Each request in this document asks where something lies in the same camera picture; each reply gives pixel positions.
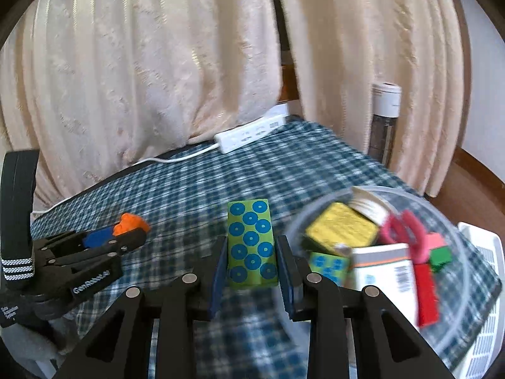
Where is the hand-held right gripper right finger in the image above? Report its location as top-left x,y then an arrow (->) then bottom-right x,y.
275,235 -> 456,379

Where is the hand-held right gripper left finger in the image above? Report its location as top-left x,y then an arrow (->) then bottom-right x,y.
51,235 -> 229,379

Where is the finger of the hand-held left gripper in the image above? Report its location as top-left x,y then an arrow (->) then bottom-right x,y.
35,226 -> 118,254
48,228 -> 148,274

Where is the orange toy block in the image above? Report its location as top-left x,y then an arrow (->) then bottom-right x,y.
112,213 -> 151,237

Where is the short green dotted block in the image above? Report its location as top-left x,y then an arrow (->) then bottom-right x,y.
308,252 -> 352,287

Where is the long green dotted block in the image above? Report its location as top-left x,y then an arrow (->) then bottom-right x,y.
227,198 -> 280,291

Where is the green and yellow box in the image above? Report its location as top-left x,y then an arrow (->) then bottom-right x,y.
303,202 -> 378,254

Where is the white medicine box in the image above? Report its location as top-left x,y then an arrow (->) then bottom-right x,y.
349,243 -> 421,324

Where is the pink foam hand grip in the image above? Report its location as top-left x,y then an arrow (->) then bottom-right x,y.
379,210 -> 427,263

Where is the red toy block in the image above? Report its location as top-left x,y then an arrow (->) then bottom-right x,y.
412,262 -> 440,328

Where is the pink and green toy block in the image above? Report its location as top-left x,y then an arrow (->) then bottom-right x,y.
414,232 -> 453,274

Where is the clear plastic bowl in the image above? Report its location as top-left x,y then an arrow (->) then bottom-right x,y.
283,185 -> 472,372

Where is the blue plaid cloth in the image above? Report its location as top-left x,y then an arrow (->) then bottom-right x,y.
29,116 -> 470,379

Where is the white power strip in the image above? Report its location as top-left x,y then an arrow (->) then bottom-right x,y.
214,114 -> 287,154

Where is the cream patterned curtain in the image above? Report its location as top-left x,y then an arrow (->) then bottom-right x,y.
0,0 -> 285,210
272,0 -> 474,198

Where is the clear bottle, white cap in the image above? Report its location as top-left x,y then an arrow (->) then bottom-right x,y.
369,82 -> 402,166

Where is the white plastic basket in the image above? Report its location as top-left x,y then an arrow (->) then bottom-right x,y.
455,222 -> 505,379

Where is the white power cable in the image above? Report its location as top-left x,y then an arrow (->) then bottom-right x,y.
32,144 -> 219,216

